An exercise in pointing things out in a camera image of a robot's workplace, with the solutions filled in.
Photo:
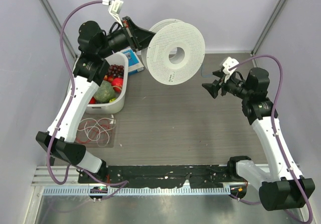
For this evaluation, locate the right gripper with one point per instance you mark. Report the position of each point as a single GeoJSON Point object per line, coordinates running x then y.
{"type": "Point", "coordinates": [213, 88]}

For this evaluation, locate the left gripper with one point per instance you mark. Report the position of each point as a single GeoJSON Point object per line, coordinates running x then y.
{"type": "Point", "coordinates": [137, 38]}

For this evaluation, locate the white cable spool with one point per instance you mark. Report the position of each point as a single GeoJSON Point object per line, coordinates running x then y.
{"type": "Point", "coordinates": [175, 53]}

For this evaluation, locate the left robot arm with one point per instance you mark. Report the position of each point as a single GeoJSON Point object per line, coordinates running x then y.
{"type": "Point", "coordinates": [95, 45]}

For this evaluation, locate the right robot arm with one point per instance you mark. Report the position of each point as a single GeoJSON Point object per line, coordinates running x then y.
{"type": "Point", "coordinates": [284, 187]}

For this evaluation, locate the blue white box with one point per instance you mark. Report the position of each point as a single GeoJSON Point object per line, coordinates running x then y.
{"type": "Point", "coordinates": [134, 63]}

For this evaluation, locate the white plastic basket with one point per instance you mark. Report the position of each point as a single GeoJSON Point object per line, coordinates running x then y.
{"type": "Point", "coordinates": [118, 103]}

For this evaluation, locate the dark grape bunch upper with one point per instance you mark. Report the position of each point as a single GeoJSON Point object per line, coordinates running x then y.
{"type": "Point", "coordinates": [115, 71]}

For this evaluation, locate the red apple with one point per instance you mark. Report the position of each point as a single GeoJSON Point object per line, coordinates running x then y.
{"type": "Point", "coordinates": [117, 84]}

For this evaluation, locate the small peach fruits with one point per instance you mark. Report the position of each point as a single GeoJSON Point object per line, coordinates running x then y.
{"type": "Point", "coordinates": [108, 78]}

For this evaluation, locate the green melon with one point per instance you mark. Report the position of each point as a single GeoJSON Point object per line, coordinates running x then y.
{"type": "Point", "coordinates": [104, 93]}

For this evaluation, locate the red strawberry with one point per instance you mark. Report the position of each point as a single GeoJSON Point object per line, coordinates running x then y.
{"type": "Point", "coordinates": [92, 101]}

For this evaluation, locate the clear plastic tray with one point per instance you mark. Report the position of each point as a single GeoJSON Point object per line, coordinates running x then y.
{"type": "Point", "coordinates": [96, 131]}

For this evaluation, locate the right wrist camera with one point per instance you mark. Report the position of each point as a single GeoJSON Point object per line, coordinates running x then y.
{"type": "Point", "coordinates": [229, 66]}

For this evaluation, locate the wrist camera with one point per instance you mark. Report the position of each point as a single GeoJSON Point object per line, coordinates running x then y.
{"type": "Point", "coordinates": [114, 9]}
{"type": "Point", "coordinates": [229, 66]}

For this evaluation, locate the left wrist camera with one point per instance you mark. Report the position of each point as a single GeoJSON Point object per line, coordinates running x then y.
{"type": "Point", "coordinates": [114, 9]}

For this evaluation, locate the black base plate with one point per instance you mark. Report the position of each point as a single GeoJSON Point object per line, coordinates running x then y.
{"type": "Point", "coordinates": [163, 176]}

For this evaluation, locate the white slotted cable duct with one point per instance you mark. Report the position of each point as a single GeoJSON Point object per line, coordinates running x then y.
{"type": "Point", "coordinates": [99, 190]}

